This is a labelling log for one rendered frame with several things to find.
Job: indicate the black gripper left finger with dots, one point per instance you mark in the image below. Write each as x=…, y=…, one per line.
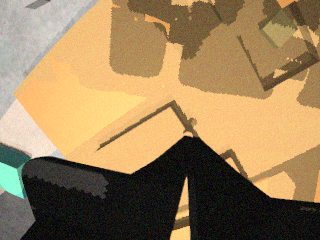
x=141, y=205

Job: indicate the teal block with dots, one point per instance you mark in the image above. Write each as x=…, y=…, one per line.
x=11, y=163

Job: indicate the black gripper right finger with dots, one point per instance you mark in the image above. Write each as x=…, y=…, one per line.
x=223, y=205

